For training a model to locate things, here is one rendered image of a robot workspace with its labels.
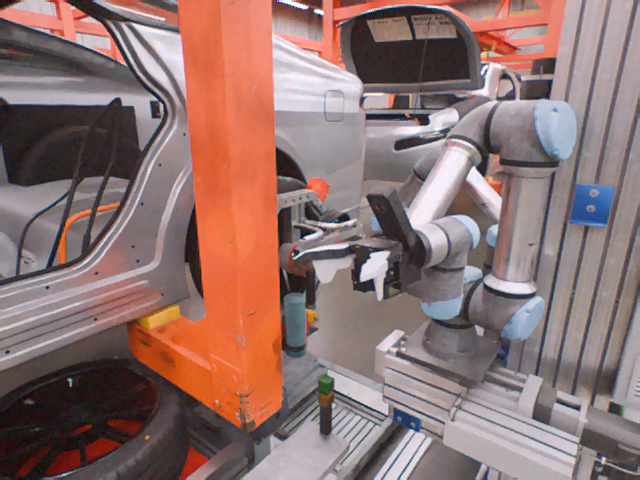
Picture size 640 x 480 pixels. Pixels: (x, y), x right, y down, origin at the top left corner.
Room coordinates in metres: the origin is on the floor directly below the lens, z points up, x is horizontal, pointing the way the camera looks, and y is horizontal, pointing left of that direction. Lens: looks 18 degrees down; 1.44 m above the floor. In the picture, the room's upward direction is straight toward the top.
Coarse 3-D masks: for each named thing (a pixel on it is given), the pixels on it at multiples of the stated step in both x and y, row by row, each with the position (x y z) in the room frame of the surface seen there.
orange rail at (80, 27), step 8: (40, 0) 6.65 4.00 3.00; (48, 0) 6.65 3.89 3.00; (56, 0) 6.65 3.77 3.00; (8, 8) 8.07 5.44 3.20; (16, 8) 8.18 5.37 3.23; (40, 16) 8.46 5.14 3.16; (48, 16) 8.57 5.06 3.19; (56, 16) 8.68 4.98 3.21; (72, 16) 8.89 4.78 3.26; (80, 16) 8.72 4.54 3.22; (88, 16) 8.72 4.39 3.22; (80, 24) 9.02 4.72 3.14; (88, 24) 9.15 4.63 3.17; (96, 24) 9.28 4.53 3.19; (80, 32) 9.04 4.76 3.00; (88, 32) 9.13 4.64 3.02; (96, 32) 9.26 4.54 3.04; (104, 32) 9.39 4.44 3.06; (272, 32) 10.29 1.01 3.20; (288, 40) 10.72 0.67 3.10; (296, 40) 10.96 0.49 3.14; (304, 40) 11.21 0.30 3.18; (304, 48) 11.27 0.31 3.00; (312, 48) 11.47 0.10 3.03; (320, 48) 11.75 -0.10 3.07
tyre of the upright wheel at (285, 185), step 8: (280, 176) 1.74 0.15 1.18; (280, 184) 1.68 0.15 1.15; (288, 184) 1.72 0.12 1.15; (296, 184) 1.76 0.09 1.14; (304, 184) 1.81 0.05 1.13; (280, 192) 1.68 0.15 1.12; (288, 192) 1.71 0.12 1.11; (192, 232) 1.57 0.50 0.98; (192, 240) 1.56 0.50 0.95; (192, 248) 1.55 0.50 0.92; (192, 256) 1.54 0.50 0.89; (192, 264) 1.54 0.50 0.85; (200, 264) 1.51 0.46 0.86; (192, 272) 1.55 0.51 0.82; (200, 272) 1.51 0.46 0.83; (200, 280) 1.52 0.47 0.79; (200, 288) 1.55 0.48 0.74; (304, 288) 1.79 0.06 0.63
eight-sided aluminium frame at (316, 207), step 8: (296, 192) 1.69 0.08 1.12; (304, 192) 1.68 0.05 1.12; (312, 192) 1.71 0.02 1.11; (280, 200) 1.55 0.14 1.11; (288, 200) 1.59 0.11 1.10; (296, 200) 1.63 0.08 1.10; (304, 200) 1.67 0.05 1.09; (312, 200) 1.71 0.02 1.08; (280, 208) 1.55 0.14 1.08; (312, 208) 1.78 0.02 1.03; (320, 208) 1.75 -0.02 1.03; (320, 216) 1.83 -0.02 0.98; (328, 232) 1.82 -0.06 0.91; (320, 288) 1.76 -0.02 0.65
